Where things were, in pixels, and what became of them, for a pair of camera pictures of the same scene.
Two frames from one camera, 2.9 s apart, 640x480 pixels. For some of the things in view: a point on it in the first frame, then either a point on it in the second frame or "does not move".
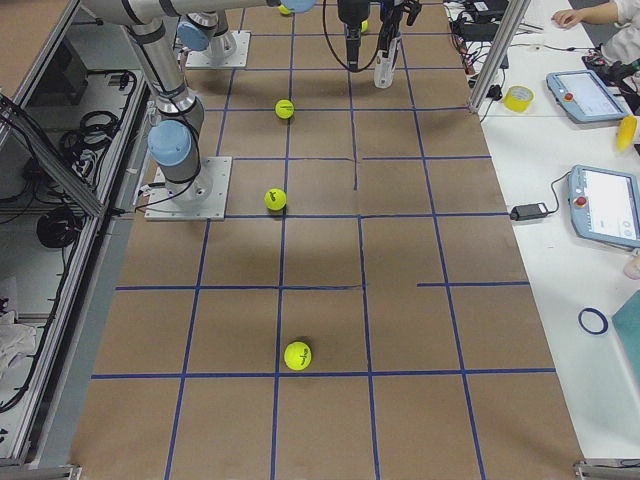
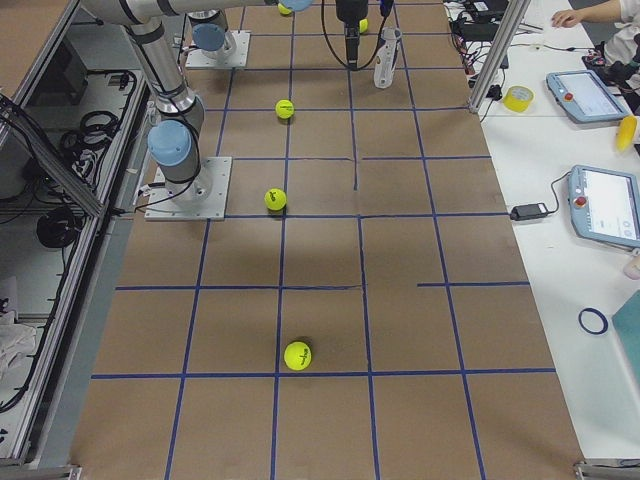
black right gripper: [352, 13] does not move
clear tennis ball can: [383, 66] does not move
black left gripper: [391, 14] -> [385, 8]
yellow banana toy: [626, 131] does not move
